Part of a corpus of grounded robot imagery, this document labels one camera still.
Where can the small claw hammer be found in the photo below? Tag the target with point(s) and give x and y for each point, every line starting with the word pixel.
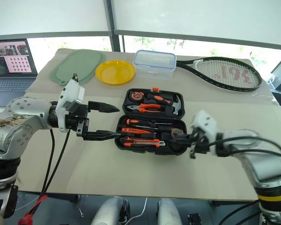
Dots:
pixel 179 103

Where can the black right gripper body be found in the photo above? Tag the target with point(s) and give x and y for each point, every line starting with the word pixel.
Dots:
pixel 201 146

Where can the yellow plastic plate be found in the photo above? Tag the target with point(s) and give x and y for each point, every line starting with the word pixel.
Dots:
pixel 114 72

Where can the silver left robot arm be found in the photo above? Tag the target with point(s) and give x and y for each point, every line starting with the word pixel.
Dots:
pixel 16 126

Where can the orange black utility knife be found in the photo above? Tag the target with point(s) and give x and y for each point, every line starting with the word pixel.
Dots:
pixel 140 143

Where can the black table leg base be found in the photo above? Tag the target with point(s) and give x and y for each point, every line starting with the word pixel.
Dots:
pixel 65 198

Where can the silver rounded robot leg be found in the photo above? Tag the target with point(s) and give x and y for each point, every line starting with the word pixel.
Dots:
pixel 110 211
pixel 168 212

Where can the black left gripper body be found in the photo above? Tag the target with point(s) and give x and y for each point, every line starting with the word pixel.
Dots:
pixel 78 122

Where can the orange black tape measure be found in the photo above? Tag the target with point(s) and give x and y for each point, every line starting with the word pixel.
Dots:
pixel 137 96

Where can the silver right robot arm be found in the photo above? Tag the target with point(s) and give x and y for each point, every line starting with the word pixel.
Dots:
pixel 262 164

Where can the black tennis racket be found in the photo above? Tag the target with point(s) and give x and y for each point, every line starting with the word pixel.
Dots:
pixel 213 80

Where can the black window frame post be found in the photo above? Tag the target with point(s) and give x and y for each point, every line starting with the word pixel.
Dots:
pixel 114 28

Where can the open black laptop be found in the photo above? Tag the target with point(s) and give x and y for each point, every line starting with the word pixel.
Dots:
pixel 11 86

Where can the clear container with blue-rimmed lid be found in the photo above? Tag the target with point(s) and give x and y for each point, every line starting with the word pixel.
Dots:
pixel 154 64

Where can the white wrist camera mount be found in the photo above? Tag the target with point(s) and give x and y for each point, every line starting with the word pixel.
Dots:
pixel 70 93
pixel 206 124

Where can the black electrical tape roll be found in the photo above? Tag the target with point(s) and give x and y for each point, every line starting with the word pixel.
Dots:
pixel 173 133

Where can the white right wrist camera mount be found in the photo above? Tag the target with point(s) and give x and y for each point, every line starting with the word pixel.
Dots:
pixel 206 124

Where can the red tape wrap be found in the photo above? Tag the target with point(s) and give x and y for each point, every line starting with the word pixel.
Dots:
pixel 25 220

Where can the small black box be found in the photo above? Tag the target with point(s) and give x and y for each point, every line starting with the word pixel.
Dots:
pixel 194 219

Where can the orange voltage tester pen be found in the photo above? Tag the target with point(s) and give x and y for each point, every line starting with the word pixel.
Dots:
pixel 135 130

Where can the small white hook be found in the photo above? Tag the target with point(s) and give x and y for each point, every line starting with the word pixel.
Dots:
pixel 81 212

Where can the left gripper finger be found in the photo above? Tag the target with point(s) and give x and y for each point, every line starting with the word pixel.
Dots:
pixel 98 135
pixel 103 107

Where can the white roller blind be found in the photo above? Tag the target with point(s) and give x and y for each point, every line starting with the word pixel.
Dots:
pixel 49 14
pixel 201 16

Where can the black tool case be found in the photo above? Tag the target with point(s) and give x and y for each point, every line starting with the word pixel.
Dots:
pixel 150 151

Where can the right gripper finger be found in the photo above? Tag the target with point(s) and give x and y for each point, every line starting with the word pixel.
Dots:
pixel 188 135
pixel 182 141

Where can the beige paper table sheet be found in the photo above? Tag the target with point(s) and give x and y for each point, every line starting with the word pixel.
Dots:
pixel 107 173
pixel 213 98

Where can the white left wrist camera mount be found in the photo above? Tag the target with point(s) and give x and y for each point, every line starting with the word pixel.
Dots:
pixel 70 93

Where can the green silicone mat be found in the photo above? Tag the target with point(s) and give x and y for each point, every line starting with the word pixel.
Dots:
pixel 79 65

